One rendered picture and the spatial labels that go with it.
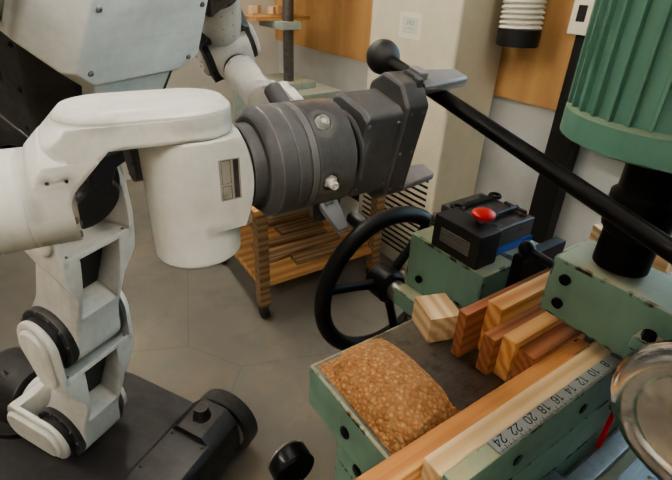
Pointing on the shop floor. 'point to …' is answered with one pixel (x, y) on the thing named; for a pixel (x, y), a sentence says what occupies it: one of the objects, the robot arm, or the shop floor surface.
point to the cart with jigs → (294, 248)
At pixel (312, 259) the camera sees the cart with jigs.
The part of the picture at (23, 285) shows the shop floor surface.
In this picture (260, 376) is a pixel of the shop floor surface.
